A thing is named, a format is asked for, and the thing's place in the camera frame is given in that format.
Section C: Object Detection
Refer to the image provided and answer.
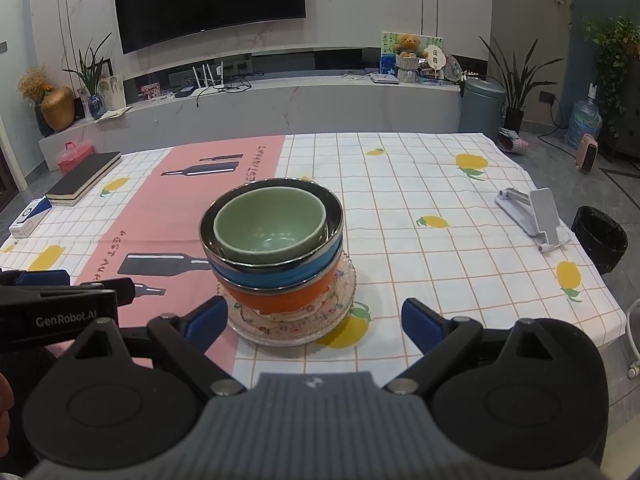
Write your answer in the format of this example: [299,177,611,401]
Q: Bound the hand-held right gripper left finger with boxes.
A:
[75,295,247,397]

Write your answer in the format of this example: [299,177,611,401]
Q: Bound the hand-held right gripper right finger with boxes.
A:
[382,297,556,397]

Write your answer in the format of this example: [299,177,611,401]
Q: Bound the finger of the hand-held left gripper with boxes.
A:
[0,269,72,289]
[70,277,137,307]

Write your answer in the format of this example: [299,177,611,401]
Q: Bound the orange steel bowl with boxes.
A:
[217,250,346,313]

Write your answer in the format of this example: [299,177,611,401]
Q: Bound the floral glass plate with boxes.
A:
[232,260,354,341]
[226,255,357,347]

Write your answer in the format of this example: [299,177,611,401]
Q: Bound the blue steel bowl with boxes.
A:
[199,178,345,288]

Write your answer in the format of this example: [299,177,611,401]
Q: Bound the green ceramic bowl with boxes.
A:
[213,187,328,267]

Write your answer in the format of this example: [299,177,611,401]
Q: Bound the person's left hand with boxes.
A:
[0,372,15,461]

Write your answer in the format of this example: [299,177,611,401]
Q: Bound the small white blue box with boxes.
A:
[9,197,53,239]

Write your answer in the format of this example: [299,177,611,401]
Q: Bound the pink bottle-print placemat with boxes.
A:
[74,135,287,376]

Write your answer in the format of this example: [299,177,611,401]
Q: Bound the black notebook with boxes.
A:
[45,151,122,207]

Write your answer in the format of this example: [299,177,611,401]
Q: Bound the pink storage box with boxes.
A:
[56,141,95,175]

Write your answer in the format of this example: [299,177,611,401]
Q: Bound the checked lemon tablecloth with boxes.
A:
[0,131,628,391]

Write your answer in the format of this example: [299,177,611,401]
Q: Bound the dark vase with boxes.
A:
[34,102,55,138]

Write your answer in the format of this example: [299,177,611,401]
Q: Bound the white folding phone stand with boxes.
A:
[495,186,571,253]

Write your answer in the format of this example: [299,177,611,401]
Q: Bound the golden vase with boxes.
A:
[41,86,76,132]

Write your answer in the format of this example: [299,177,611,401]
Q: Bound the green plant in blue vase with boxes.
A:
[62,32,113,121]

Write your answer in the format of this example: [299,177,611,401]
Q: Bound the dried flower bouquet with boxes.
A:
[17,66,53,103]

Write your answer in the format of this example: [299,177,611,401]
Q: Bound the black waste bin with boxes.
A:
[571,205,629,276]

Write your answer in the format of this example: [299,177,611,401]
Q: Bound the white illustrated board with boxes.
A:
[97,59,125,110]

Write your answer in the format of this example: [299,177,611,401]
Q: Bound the floral slipper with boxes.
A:
[496,128,529,154]

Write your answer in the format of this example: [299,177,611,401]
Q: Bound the white router with antennas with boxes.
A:
[192,61,226,98]

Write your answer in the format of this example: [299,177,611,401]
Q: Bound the white wheeled stand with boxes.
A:
[620,297,640,381]

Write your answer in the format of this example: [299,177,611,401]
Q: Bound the long-leaf potted plant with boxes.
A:
[479,35,566,133]

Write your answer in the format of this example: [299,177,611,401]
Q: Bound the grey round trash can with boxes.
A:
[459,77,507,135]

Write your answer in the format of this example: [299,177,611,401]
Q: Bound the white marble television console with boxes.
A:
[39,47,463,173]

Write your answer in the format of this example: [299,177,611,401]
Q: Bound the small pink heater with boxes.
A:
[574,133,600,175]

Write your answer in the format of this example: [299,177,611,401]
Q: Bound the grey woven basket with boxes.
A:
[395,54,420,84]

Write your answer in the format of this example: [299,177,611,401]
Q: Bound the blue water jug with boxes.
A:
[565,99,603,150]

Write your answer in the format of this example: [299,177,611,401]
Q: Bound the white round hand fan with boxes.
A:
[422,44,446,81]

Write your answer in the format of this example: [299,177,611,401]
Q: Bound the brown teddy bear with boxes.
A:
[392,34,421,58]

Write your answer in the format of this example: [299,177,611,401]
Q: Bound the green illustrated card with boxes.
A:
[381,31,445,68]

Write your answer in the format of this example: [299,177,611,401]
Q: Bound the black curved television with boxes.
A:
[111,0,307,56]

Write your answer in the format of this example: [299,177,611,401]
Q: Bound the bushy green leafy plant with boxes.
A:
[582,15,640,136]

